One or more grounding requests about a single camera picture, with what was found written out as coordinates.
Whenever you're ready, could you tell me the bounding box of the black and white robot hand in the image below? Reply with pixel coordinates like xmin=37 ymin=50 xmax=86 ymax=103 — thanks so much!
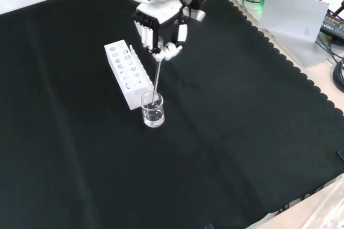
xmin=132 ymin=0 xmax=207 ymax=62

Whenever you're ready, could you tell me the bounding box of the clear glass rod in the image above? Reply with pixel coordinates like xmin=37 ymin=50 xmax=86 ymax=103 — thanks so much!
xmin=150 ymin=59 xmax=163 ymax=106

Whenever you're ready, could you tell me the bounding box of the white test tube rack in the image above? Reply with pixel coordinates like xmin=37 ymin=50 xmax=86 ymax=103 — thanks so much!
xmin=104 ymin=39 xmax=154 ymax=111

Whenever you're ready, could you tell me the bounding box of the clear glass beaker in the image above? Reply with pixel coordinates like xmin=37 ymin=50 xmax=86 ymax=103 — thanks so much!
xmin=140 ymin=91 xmax=165 ymax=128

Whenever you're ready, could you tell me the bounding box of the black bench cloth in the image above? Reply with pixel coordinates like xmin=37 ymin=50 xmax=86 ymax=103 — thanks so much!
xmin=0 ymin=0 xmax=344 ymax=229

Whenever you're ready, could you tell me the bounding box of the pale upright board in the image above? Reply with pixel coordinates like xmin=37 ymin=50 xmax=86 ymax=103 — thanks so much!
xmin=257 ymin=0 xmax=331 ymax=44

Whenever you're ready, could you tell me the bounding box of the black power adapter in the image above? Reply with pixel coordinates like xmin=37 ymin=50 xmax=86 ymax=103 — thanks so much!
xmin=319 ymin=11 xmax=344 ymax=42

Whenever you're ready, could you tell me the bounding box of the green cable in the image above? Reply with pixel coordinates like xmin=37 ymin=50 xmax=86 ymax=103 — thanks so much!
xmin=241 ymin=0 xmax=266 ymax=12

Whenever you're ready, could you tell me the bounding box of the grey metal base plate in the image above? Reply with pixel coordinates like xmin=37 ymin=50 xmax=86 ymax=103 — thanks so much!
xmin=228 ymin=0 xmax=336 ymax=68

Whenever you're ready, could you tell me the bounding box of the black cable bundle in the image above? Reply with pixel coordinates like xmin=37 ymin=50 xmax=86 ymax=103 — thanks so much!
xmin=332 ymin=61 xmax=344 ymax=92

